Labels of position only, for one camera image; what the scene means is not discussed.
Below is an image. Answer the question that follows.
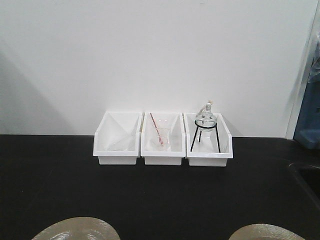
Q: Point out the beige round plate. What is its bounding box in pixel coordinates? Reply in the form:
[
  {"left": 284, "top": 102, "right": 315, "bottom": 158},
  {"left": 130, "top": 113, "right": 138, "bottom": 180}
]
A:
[
  {"left": 228, "top": 222, "right": 320, "bottom": 240},
  {"left": 33, "top": 216, "right": 120, "bottom": 240}
]

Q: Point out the red glass stirring rod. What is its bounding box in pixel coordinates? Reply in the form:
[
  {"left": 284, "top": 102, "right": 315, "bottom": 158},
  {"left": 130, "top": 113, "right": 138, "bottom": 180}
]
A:
[{"left": 149, "top": 112, "right": 164, "bottom": 146}]

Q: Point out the middle white plastic bin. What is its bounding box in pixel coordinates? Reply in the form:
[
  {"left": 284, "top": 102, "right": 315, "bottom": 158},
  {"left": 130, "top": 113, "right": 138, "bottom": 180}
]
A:
[{"left": 140, "top": 112, "right": 186, "bottom": 166}]

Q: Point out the white plastic bin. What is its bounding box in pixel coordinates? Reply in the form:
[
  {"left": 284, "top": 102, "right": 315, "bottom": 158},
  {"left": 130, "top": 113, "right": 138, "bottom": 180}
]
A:
[
  {"left": 182, "top": 113, "right": 233, "bottom": 167},
  {"left": 93, "top": 111, "right": 143, "bottom": 165},
  {"left": 140, "top": 112, "right": 186, "bottom": 166}
]

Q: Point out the clear glass beaker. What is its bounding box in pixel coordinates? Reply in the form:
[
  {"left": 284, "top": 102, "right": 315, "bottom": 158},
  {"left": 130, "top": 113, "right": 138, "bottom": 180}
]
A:
[{"left": 153, "top": 128, "right": 170, "bottom": 151}]

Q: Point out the glass alcohol lamp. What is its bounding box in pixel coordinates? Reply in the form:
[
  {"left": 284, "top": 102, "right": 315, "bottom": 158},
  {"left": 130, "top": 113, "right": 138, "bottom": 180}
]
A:
[{"left": 195, "top": 100, "right": 217, "bottom": 132}]

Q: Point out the left white plastic bin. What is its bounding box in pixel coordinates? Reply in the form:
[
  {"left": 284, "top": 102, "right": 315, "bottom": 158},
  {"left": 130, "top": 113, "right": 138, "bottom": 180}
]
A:
[{"left": 93, "top": 111, "right": 143, "bottom": 165}]

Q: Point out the right white plastic bin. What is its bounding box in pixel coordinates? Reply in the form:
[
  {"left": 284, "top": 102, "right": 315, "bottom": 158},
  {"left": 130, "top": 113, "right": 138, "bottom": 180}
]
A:
[{"left": 182, "top": 113, "right": 233, "bottom": 167}]

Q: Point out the grey pegboard drying rack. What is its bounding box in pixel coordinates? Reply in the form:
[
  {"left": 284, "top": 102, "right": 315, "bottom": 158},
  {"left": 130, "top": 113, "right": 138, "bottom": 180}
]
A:
[{"left": 293, "top": 81, "right": 320, "bottom": 150}]

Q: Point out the black lab sink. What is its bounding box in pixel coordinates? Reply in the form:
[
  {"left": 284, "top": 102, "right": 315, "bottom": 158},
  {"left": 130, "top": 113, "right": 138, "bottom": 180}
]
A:
[{"left": 296, "top": 164, "right": 320, "bottom": 210}]

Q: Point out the clear bag of pegs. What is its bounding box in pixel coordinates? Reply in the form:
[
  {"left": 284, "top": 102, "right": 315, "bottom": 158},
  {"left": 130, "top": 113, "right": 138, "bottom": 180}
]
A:
[{"left": 307, "top": 32, "right": 320, "bottom": 83}]

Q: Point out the black wire tripod stand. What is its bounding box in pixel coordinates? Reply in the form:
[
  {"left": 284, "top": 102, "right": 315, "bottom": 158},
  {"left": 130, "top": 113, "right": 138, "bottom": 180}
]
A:
[{"left": 190, "top": 119, "right": 221, "bottom": 153}]

